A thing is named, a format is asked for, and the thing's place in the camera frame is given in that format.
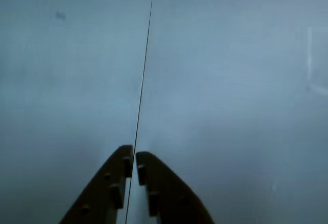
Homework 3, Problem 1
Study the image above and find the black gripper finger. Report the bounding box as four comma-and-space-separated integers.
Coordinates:
58, 145, 134, 224
135, 151, 216, 224

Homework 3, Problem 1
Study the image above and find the grey table mat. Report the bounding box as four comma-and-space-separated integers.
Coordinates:
126, 0, 328, 224
0, 0, 156, 224

